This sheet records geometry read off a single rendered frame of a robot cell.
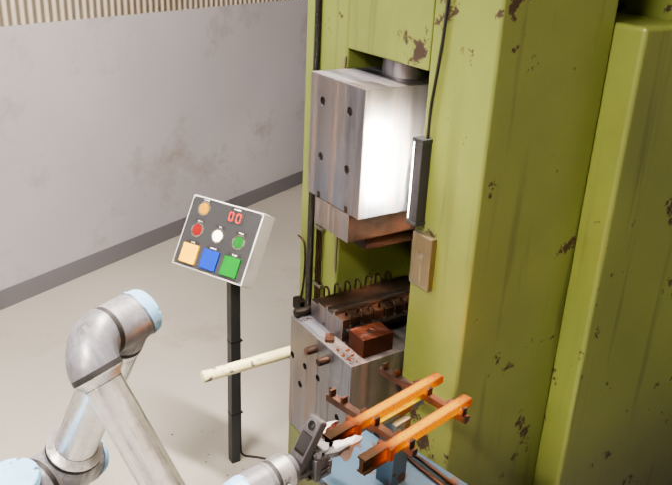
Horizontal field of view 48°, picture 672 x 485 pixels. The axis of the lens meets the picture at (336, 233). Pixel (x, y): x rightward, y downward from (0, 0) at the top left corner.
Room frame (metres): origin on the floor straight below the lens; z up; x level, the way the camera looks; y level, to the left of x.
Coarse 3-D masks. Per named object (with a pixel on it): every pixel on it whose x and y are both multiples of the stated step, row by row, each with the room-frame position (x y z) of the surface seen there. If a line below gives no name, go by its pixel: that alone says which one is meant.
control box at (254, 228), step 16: (192, 208) 2.75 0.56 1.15; (224, 208) 2.69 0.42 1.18; (240, 208) 2.66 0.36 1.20; (192, 224) 2.71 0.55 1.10; (208, 224) 2.68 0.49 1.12; (224, 224) 2.65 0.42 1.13; (240, 224) 2.62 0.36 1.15; (256, 224) 2.59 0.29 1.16; (272, 224) 2.64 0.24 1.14; (192, 240) 2.67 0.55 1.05; (208, 240) 2.64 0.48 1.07; (224, 240) 2.61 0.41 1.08; (256, 240) 2.56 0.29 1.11; (176, 256) 2.66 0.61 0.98; (240, 256) 2.55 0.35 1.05; (256, 256) 2.56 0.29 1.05; (208, 272) 2.57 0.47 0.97; (240, 272) 2.51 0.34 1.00; (256, 272) 2.56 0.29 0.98
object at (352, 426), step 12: (420, 384) 1.80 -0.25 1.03; (432, 384) 1.81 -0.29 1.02; (396, 396) 1.73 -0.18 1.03; (408, 396) 1.74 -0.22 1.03; (372, 408) 1.67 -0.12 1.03; (384, 408) 1.68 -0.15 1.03; (396, 408) 1.71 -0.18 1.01; (348, 420) 1.61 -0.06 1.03; (360, 420) 1.62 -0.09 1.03; (372, 420) 1.64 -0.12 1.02; (336, 432) 1.56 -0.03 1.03; (348, 432) 1.59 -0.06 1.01; (360, 432) 1.60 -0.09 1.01
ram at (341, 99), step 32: (320, 96) 2.36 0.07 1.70; (352, 96) 2.21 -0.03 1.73; (384, 96) 2.20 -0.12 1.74; (416, 96) 2.27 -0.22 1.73; (320, 128) 2.35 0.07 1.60; (352, 128) 2.21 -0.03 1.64; (384, 128) 2.20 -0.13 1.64; (416, 128) 2.27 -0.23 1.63; (320, 160) 2.35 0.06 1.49; (352, 160) 2.20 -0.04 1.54; (384, 160) 2.21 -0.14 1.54; (320, 192) 2.34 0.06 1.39; (352, 192) 2.19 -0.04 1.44; (384, 192) 2.21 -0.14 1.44
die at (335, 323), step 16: (368, 288) 2.48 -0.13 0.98; (384, 288) 2.46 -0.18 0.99; (320, 304) 2.32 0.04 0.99; (336, 304) 2.30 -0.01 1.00; (368, 304) 2.32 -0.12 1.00; (400, 304) 2.34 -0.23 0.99; (320, 320) 2.31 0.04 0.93; (336, 320) 2.23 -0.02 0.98; (368, 320) 2.26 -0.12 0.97; (336, 336) 2.23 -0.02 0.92
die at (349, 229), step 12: (324, 204) 2.32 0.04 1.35; (324, 216) 2.32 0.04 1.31; (336, 216) 2.26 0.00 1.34; (348, 216) 2.20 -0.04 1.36; (384, 216) 2.28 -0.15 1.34; (396, 216) 2.31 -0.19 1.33; (324, 228) 2.31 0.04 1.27; (336, 228) 2.26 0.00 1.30; (348, 228) 2.20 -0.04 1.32; (360, 228) 2.23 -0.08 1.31; (372, 228) 2.26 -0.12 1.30; (384, 228) 2.28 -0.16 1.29; (396, 228) 2.31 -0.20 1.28; (408, 228) 2.34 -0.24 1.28; (348, 240) 2.20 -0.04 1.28
